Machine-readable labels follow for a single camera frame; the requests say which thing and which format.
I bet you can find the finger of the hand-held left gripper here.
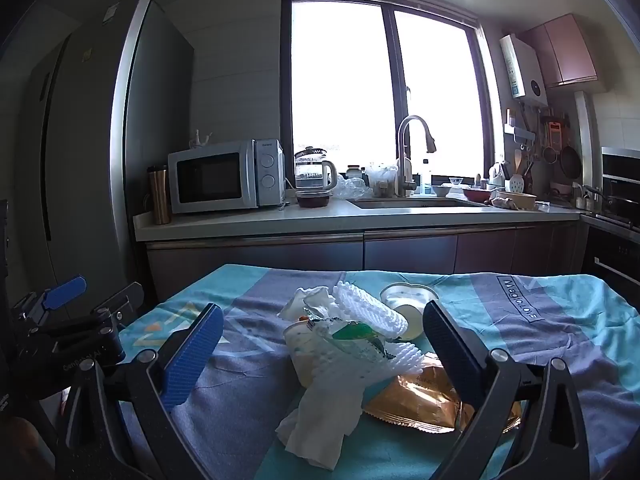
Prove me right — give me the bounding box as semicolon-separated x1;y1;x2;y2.
10;275;88;328
90;281;145;333

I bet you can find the white paper tissue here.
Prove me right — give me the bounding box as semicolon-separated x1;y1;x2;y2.
275;380;363;466

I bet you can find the clear plastic bag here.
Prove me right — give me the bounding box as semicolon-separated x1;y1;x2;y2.
332;175;373;200

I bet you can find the dark framed window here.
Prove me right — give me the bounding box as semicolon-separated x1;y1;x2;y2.
280;0;506;188

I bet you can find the grey refrigerator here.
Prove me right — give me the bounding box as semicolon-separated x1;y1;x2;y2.
15;0;196;306

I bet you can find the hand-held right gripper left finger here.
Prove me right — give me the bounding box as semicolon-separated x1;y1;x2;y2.
55;302;226;480

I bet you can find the kitchen counter with cabinets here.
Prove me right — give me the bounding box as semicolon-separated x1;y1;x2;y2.
132;195;591;303

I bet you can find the steel kitchen faucet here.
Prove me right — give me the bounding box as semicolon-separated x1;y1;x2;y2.
396;115;437;198

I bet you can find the printed teal purple blanket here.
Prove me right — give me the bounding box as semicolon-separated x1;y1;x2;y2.
117;264;640;480

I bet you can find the gold snack wrapper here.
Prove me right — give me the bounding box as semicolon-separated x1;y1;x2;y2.
362;352;523;435

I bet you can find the pink wall cabinet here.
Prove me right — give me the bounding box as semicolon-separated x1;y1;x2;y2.
517;14;598;90

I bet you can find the copper thermos mug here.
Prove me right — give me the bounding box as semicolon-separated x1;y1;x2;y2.
146;164;173;226

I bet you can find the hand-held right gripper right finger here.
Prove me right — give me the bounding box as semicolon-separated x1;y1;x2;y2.
422;300;591;480

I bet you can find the white microwave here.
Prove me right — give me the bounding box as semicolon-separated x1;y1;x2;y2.
167;139;287;215

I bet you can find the black built-in oven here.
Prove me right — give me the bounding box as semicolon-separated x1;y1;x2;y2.
582;146;640;311

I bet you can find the red bowl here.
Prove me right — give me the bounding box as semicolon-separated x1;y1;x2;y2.
462;186;501;203

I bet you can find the white paper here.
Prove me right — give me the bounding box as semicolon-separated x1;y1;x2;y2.
277;286;336;322

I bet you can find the beige bowl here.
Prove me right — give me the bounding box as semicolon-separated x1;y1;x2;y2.
496;189;538;211

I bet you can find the white water heater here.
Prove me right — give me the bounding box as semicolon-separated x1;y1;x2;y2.
499;34;548;107

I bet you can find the plain white paper cup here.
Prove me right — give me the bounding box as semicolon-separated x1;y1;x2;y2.
380;282;441;341

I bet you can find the hanging frying pan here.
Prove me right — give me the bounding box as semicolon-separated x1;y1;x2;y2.
559;145;583;180

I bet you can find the crushed clear plastic bottle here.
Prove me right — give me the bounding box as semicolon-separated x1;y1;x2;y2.
300;307;396;358

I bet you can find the red food container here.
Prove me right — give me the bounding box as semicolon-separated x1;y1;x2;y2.
295;190;335;209

